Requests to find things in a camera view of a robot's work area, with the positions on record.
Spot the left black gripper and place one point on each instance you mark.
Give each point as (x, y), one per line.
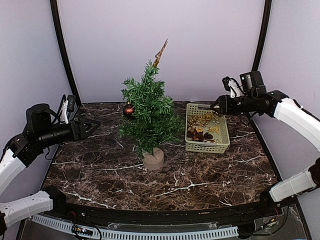
(82, 134)

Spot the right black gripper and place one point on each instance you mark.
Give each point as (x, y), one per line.
(225, 107)

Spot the green plastic basket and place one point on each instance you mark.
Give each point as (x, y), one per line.
(196, 127)

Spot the red bauble ornament back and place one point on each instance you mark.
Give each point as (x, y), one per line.
(128, 111)

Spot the small green christmas tree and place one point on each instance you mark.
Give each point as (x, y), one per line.
(154, 120)

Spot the gold star tree topper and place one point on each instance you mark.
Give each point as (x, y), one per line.
(159, 54)

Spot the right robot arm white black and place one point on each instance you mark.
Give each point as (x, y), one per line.
(288, 111)

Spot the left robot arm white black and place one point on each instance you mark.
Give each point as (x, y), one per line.
(18, 155)

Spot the round wooden tree base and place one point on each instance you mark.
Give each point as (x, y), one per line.
(153, 161)

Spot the gold gift box ornament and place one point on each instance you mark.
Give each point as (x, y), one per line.
(207, 117)

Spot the brown pinecone ornament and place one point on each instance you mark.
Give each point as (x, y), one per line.
(208, 136)

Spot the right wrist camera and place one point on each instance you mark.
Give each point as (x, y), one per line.
(233, 87)

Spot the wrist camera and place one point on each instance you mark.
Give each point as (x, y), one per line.
(233, 87)
(67, 106)

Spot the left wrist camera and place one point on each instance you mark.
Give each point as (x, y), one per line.
(67, 106)

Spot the left black frame post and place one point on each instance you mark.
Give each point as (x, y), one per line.
(63, 51)

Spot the black frame post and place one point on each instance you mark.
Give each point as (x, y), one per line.
(63, 51)
(262, 34)

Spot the right black frame post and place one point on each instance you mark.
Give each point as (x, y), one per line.
(262, 34)

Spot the black front rail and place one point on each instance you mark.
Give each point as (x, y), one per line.
(241, 214)

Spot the white slotted cable duct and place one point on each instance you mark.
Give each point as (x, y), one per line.
(122, 231)

